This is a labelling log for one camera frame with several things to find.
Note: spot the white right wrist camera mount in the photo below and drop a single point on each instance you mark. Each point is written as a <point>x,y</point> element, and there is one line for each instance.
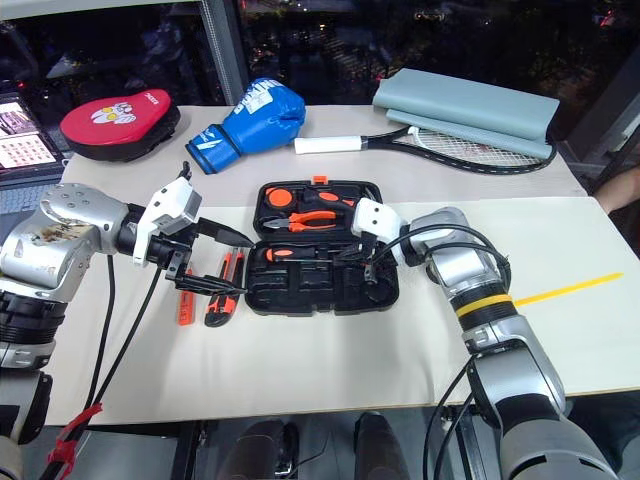
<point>375,217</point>

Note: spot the grey window pillar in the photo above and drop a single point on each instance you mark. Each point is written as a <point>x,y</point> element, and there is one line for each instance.
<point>222,50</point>

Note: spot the grey folded mat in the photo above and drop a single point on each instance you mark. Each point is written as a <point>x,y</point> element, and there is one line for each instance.
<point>465,102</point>

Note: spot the orange case latch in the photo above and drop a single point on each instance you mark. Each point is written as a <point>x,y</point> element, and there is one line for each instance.
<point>319,178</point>

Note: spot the blue boxing glove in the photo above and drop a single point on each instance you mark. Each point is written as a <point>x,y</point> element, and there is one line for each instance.
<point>255,122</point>

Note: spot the open laptop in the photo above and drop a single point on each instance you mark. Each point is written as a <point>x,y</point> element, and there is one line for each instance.
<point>25,145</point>

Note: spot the black plastic tool case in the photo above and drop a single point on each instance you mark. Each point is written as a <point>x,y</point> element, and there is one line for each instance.
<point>320,295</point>

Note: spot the red punch mitt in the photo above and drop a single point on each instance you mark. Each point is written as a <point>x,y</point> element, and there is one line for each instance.
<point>115,122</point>

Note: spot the orange black utility knife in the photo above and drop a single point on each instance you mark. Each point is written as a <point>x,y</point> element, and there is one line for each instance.
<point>222,300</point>

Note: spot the dark rounded shape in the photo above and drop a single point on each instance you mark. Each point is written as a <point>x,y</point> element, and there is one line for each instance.
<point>265,450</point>
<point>385,450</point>

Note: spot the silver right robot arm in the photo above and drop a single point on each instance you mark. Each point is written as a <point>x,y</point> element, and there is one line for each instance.
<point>480,280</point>

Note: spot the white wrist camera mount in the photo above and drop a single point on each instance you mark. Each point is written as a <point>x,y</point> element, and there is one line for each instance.
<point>375,217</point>
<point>167,205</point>

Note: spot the orange black tape measure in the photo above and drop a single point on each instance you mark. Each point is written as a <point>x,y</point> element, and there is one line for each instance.
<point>280,196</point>

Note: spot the black white tennis racket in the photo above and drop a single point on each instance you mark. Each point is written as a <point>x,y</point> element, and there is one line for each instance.
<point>327,145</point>

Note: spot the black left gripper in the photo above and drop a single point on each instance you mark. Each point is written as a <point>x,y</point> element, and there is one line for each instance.
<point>175,250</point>

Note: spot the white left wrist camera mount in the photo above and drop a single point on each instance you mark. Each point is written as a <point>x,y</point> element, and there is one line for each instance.
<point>167,205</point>

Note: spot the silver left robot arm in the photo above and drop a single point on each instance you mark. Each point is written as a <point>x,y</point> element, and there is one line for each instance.
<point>60,235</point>

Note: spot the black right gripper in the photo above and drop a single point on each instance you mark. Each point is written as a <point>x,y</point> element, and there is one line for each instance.
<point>367,247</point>

